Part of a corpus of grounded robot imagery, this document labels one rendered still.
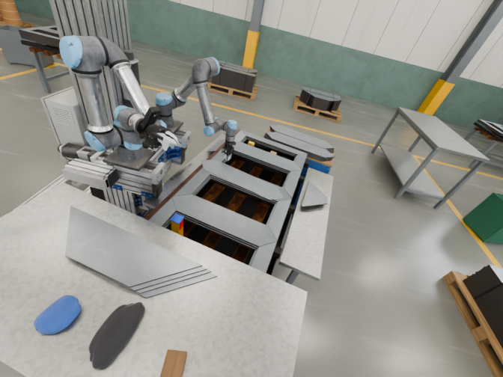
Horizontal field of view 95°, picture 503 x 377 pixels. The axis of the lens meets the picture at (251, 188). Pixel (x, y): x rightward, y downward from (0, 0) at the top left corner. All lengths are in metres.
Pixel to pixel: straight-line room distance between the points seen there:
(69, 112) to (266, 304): 1.59
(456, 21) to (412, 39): 1.04
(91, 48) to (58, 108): 0.69
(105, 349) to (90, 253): 0.36
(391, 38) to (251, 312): 8.56
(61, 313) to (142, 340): 0.27
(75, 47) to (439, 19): 8.87
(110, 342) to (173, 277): 0.26
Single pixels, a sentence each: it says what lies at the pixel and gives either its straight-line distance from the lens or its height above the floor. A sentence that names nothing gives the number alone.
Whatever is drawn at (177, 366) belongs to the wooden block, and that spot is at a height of 1.10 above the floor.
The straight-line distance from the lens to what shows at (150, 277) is 1.02.
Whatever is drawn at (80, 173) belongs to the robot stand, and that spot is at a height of 0.95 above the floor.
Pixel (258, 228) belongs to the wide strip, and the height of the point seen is 0.85.
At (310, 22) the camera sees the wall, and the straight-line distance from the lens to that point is 8.47.
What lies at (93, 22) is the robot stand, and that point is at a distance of 1.61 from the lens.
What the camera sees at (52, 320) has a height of 1.08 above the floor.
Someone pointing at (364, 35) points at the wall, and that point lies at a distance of 8.72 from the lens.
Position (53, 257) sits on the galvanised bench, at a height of 1.05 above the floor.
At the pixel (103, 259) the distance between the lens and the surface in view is 1.10.
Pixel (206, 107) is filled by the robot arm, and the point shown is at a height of 1.32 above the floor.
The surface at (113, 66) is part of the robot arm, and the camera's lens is 1.36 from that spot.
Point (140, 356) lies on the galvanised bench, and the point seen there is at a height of 1.05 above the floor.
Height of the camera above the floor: 1.96
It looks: 39 degrees down
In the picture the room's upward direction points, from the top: 15 degrees clockwise
